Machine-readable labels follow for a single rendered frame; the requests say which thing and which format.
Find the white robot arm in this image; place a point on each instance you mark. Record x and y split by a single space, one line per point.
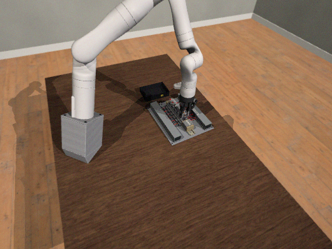
116 23

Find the black parts tray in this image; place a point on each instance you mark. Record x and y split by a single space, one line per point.
154 91

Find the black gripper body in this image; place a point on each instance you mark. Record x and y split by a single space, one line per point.
183 100

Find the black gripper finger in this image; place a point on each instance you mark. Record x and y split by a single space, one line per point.
190 105
181 110

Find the grey relay panel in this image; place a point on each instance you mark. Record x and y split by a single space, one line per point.
177 129

